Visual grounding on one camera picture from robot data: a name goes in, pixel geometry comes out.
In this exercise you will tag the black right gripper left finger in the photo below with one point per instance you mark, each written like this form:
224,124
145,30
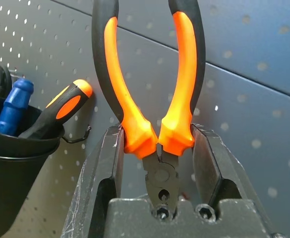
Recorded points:
92,186

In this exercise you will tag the orange black long-nose pliers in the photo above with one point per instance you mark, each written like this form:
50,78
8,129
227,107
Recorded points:
134,138

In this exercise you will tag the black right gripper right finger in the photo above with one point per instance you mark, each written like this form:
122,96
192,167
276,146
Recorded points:
216,168

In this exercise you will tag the black plastic cup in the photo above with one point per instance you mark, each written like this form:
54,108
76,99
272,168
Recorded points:
11,186

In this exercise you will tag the dark grey metal pegboard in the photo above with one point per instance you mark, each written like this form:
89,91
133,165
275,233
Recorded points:
234,37

